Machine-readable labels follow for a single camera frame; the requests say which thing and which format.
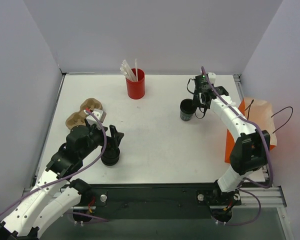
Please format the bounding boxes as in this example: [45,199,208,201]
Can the black paper coffee cup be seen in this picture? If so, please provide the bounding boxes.
[180,98,197,122]

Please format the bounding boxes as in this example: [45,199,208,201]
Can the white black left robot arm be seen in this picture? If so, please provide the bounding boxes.
[0,124,124,240]

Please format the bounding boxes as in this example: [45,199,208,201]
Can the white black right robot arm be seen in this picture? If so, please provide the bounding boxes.
[192,74,270,204]

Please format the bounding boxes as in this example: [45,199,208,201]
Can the brown cardboard cup carrier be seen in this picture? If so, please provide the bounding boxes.
[65,98,104,130]

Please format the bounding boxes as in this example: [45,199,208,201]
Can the stack of black lids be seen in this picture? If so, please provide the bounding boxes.
[101,148,120,166]

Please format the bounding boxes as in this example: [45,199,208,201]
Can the red cylindrical straw holder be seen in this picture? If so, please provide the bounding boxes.
[125,68,146,100]

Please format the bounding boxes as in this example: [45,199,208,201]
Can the orange paper bag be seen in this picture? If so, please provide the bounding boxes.
[224,96,294,164]

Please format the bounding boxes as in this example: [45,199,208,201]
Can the white wrapped straw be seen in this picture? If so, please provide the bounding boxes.
[134,59,139,82]

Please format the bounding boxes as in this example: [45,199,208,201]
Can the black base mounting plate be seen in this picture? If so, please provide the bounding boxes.
[70,183,242,223]

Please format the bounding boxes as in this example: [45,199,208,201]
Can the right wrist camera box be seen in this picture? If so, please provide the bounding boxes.
[202,72,217,85]

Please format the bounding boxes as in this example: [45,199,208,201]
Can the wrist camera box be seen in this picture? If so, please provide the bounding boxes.
[202,72,217,85]
[84,108,107,129]

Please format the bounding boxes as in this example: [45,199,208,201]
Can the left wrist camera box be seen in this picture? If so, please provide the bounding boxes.
[84,108,107,129]

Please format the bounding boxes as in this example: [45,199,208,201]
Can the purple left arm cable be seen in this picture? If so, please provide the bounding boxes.
[0,109,108,223]

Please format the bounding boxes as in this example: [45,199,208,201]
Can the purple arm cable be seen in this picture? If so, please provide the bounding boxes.
[0,109,108,223]
[201,66,275,226]

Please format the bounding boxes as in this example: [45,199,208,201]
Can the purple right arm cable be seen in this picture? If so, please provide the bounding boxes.
[201,66,275,226]

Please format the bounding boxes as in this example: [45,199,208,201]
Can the aluminium frame rail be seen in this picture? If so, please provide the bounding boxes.
[239,186,287,208]

